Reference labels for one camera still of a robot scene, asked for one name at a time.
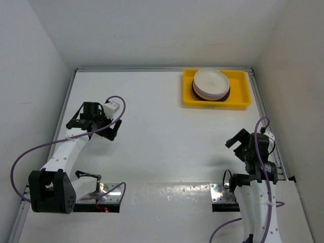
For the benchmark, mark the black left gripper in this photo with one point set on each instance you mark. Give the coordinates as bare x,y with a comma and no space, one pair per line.
109,133

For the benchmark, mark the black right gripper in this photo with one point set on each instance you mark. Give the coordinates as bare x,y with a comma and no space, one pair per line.
242,136

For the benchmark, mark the lilac plastic plate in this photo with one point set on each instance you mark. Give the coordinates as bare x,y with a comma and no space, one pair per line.
210,95

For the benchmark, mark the cream plastic plate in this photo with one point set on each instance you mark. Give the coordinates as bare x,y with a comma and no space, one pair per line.
211,82

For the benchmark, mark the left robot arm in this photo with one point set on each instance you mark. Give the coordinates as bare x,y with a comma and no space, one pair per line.
56,188

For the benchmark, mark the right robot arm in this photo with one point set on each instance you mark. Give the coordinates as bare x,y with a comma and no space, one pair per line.
255,190

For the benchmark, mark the yellow plastic bin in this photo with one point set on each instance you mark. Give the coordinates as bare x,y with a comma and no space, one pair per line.
239,97

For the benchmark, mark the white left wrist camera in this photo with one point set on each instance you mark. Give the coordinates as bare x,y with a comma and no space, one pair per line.
110,109

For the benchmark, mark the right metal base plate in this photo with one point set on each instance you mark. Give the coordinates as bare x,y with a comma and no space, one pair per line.
221,195

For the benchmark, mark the metal base plate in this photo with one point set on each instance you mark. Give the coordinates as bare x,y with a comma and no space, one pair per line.
221,195
108,192

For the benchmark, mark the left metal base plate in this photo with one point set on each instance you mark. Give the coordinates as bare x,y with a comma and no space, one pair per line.
108,192

